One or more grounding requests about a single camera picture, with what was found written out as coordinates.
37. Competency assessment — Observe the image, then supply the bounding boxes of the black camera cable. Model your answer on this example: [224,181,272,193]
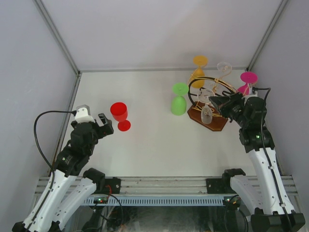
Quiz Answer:
[252,87,294,232]
[33,110,78,194]

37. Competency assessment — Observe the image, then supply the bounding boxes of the black left camera cable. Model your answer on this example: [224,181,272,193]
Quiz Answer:
[33,110,78,194]

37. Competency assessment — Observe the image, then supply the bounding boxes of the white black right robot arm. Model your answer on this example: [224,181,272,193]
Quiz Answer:
[209,93,306,232]

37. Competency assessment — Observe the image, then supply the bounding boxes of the red wine glass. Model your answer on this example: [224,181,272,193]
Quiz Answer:
[110,102,131,131]

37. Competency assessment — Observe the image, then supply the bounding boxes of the clear wine glass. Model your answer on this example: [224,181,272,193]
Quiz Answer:
[217,62,232,80]
[197,88,214,125]

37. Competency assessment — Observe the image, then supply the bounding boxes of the black metal rack ring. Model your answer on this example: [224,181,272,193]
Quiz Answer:
[188,76,236,123]

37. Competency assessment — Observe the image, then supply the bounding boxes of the black right camera cable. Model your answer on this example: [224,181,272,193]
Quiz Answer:
[252,87,294,232]

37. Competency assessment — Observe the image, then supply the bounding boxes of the brown wooden rack base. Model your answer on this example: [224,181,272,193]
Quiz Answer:
[187,103,227,131]

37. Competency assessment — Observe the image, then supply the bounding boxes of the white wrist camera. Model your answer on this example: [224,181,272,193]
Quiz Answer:
[243,87,258,99]
[75,105,95,123]

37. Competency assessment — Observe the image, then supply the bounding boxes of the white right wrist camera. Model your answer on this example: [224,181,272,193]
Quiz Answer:
[243,87,258,99]

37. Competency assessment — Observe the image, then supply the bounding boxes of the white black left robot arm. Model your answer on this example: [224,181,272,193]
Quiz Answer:
[12,107,113,232]

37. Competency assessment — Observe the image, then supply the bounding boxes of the gold wire glass rack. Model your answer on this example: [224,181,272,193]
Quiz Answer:
[187,75,248,121]

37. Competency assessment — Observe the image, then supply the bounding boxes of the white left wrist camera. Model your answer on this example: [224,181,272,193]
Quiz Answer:
[75,105,95,123]

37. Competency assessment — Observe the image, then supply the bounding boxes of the blue slotted cable duct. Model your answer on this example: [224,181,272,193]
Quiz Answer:
[82,196,227,206]

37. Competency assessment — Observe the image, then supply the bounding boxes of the clear wine glass back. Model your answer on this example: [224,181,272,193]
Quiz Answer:
[217,62,232,80]

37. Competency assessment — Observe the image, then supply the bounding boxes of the clear wine glass front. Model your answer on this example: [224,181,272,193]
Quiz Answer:
[197,88,214,125]

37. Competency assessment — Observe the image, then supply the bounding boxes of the pink wine glass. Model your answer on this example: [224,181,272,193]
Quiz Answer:
[238,72,258,96]

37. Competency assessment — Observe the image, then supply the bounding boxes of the aluminium mounting rail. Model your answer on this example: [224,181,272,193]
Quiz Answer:
[34,176,297,196]

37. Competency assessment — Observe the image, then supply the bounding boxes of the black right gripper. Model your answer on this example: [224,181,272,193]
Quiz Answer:
[209,92,249,128]

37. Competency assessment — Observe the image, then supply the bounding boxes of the yellow wine glass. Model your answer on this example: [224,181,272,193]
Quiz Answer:
[189,55,208,89]

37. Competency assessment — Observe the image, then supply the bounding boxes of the green wine glass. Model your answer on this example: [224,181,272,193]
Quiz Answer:
[171,82,189,116]

